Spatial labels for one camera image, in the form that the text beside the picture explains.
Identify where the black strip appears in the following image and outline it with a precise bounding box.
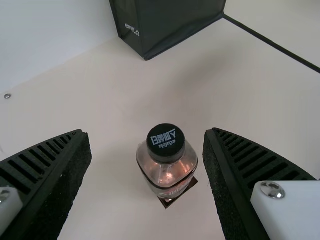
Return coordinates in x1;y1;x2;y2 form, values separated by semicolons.
222;12;320;75

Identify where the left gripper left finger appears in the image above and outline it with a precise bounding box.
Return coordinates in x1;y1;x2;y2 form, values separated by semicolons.
0;129;90;240

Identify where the small square scanner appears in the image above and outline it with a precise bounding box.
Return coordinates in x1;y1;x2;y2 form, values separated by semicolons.
157;174;200;210

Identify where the dark coffee bottle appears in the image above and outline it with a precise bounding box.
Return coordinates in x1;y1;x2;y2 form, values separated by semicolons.
136;123;200;200

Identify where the dark grey bag with straps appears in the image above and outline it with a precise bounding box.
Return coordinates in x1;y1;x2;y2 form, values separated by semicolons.
108;0;227;62

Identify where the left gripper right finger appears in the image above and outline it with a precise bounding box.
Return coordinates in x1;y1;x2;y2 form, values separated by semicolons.
203;127;320;240

